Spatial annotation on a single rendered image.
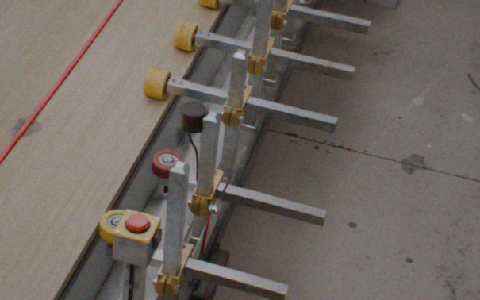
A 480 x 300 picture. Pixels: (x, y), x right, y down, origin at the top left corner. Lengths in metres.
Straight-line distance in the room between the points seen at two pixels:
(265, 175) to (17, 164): 1.56
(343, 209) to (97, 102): 1.39
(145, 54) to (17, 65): 0.35
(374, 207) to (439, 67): 1.05
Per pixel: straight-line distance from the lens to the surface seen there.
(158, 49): 2.86
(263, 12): 2.67
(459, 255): 3.71
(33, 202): 2.36
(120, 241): 1.83
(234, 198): 2.46
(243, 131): 2.90
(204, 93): 2.61
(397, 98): 4.37
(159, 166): 2.44
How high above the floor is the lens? 2.51
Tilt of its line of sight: 39 degrees down
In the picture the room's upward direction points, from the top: 7 degrees clockwise
